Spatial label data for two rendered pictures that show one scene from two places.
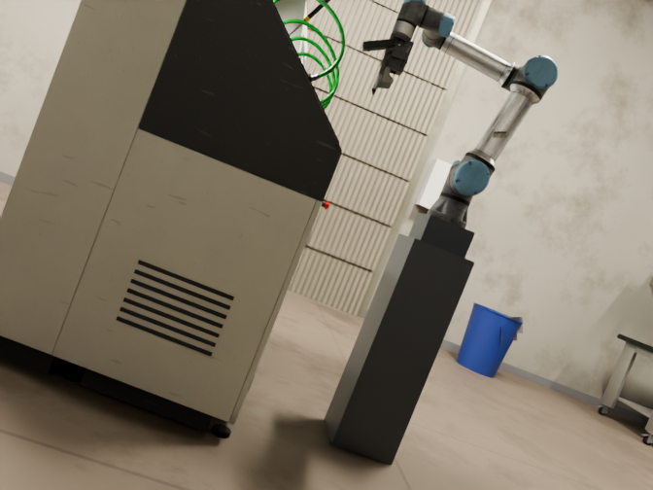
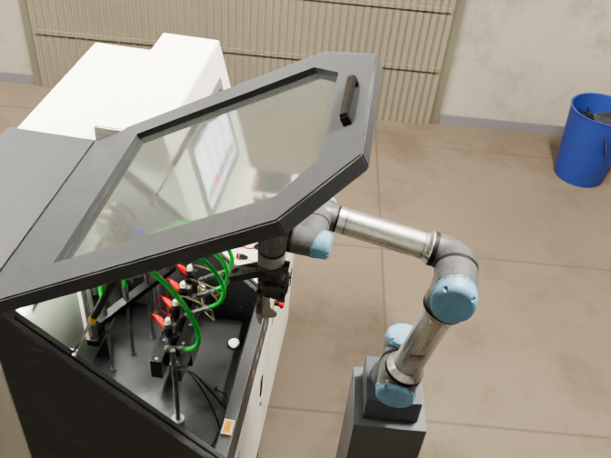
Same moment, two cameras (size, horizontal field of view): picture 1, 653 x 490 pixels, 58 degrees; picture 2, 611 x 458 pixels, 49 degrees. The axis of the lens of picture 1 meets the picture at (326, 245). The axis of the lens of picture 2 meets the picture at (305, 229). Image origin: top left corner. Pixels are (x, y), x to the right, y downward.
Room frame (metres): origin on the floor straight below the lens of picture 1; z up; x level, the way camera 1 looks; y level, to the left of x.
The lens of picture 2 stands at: (0.76, -0.22, 2.69)
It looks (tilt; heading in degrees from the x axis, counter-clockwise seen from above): 40 degrees down; 7
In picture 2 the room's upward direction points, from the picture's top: 6 degrees clockwise
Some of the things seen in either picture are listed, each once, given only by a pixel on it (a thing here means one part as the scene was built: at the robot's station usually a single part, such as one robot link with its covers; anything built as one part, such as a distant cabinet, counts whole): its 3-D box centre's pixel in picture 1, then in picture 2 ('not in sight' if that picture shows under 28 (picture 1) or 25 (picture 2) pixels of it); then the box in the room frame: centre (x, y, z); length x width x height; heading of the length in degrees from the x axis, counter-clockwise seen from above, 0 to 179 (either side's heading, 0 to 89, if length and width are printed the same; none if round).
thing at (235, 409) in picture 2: not in sight; (243, 384); (2.08, 0.09, 0.87); 0.62 x 0.04 x 0.16; 3
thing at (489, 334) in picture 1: (490, 339); (595, 140); (5.11, -1.64, 0.29); 0.50 x 0.46 x 0.58; 98
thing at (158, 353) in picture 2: not in sight; (181, 338); (2.19, 0.34, 0.91); 0.34 x 0.10 x 0.15; 3
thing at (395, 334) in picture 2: (463, 181); (401, 348); (2.20, -0.38, 1.07); 0.13 x 0.12 x 0.14; 178
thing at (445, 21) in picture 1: (436, 23); (311, 238); (2.10, -0.07, 1.53); 0.11 x 0.11 x 0.08; 88
